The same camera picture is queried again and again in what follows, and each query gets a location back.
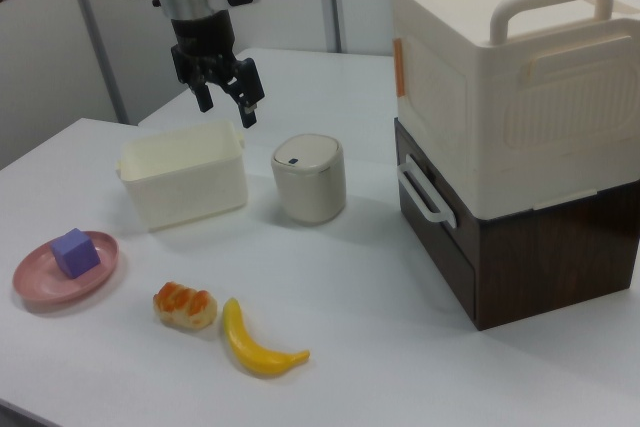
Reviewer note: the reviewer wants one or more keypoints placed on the yellow toy banana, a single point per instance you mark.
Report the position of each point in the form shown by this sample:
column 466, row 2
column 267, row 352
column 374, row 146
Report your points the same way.
column 240, row 342

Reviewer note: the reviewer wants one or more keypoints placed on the orange tape strip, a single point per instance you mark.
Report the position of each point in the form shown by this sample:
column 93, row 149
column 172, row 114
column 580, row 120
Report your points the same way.
column 399, row 67

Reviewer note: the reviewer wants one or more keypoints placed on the small beige lidded trash can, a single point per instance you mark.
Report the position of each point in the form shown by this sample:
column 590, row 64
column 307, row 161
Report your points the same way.
column 310, row 192

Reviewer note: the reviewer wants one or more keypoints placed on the toy bread with orange glaze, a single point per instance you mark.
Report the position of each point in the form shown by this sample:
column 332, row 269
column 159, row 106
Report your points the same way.
column 185, row 304

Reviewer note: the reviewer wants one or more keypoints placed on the cream open plastic bin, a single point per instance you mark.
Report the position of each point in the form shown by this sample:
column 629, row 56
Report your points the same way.
column 190, row 197

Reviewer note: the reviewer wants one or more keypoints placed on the pink plate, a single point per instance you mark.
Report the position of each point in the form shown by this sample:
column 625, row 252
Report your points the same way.
column 35, row 282

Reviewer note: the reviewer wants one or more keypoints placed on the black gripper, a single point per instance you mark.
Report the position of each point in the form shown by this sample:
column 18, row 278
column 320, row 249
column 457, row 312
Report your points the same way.
column 202, row 47

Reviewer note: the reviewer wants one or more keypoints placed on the purple cube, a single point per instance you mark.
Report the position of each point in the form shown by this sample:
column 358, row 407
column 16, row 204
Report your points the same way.
column 75, row 254

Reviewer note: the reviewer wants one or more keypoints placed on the cream plastic storage box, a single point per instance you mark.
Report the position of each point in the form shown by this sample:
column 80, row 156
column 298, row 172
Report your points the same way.
column 500, row 122

